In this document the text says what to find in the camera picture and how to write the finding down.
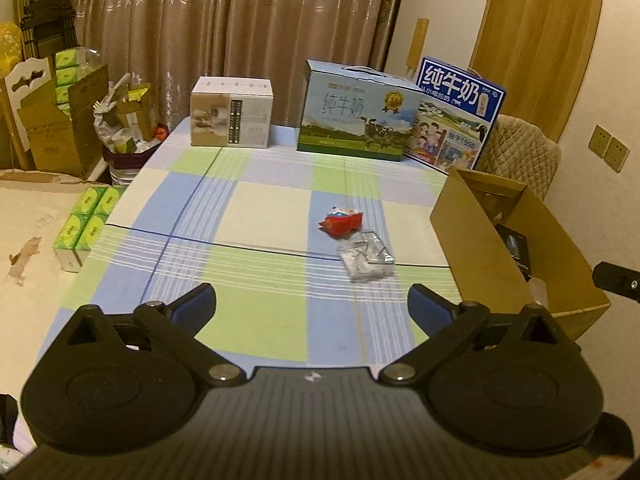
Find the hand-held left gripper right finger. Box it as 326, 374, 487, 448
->
378, 284, 586, 386

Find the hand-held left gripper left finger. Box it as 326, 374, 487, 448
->
35, 283, 246, 389

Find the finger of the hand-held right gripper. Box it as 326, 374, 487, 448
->
592, 261, 640, 305

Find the brown cardboard box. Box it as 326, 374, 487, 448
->
430, 167, 612, 344

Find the clear plastic packet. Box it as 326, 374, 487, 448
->
337, 230, 396, 282

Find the red snack packet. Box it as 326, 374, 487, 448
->
319, 206, 364, 236

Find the black packet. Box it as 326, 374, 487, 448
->
495, 224, 534, 282

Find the checked tablecloth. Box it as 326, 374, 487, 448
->
10, 115, 467, 461

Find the green tissue multipack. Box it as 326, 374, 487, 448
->
52, 185, 127, 274

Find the quilted beige chair cover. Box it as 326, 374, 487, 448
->
477, 114, 561, 202

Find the trash bin with crumpled paper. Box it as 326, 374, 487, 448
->
92, 72, 162, 187

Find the white printed box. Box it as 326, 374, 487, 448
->
190, 76, 275, 150

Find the dark blue milk carton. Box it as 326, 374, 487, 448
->
404, 56, 508, 176

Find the light blue milk carton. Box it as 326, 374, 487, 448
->
297, 59, 424, 163

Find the cardboard box with tissue packs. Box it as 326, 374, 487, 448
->
17, 47, 110, 181

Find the tan cardboard strip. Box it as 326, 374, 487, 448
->
404, 17, 430, 82

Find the patterned brown curtain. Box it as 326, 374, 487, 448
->
70, 0, 407, 132

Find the white carved chair back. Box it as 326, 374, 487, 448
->
0, 57, 56, 171

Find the yellow plastic bag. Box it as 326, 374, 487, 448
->
0, 21, 24, 79

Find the dark folding rack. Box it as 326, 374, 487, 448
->
12, 0, 79, 62

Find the wall socket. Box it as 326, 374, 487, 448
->
587, 125, 612, 159
604, 137, 630, 174

